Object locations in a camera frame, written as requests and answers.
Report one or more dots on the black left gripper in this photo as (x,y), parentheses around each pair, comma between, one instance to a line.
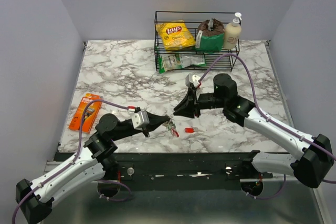
(155,121)

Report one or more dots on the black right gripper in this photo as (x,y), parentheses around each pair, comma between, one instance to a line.
(189,103)

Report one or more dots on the lone key with red tag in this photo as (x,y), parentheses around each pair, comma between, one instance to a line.
(191,130)

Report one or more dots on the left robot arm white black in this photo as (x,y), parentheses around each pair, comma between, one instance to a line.
(90,162)

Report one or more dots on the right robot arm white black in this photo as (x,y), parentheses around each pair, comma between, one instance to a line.
(308,158)

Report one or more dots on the green white snack packet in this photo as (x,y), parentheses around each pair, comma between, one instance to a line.
(169,62)

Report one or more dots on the orange Gillette razor box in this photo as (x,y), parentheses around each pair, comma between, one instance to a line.
(89,115)

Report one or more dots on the yellow Lays chips bag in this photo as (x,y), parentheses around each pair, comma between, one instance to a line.
(175,35)

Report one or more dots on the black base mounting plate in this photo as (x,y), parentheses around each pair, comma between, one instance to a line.
(145,164)

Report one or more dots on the green brown coffee bag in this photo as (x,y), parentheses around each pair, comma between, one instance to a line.
(210,36)

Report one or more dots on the cream pump lotion bottle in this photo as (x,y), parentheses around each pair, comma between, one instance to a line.
(232,32)

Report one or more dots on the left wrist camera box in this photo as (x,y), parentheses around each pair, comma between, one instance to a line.
(140,120)

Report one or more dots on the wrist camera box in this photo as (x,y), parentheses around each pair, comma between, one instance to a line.
(140,120)
(192,80)

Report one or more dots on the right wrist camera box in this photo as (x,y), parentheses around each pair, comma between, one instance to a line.
(192,80)

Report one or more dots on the black wire rack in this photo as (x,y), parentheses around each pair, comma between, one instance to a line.
(192,21)

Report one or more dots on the aluminium frame rail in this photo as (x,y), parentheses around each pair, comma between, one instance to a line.
(265,177)

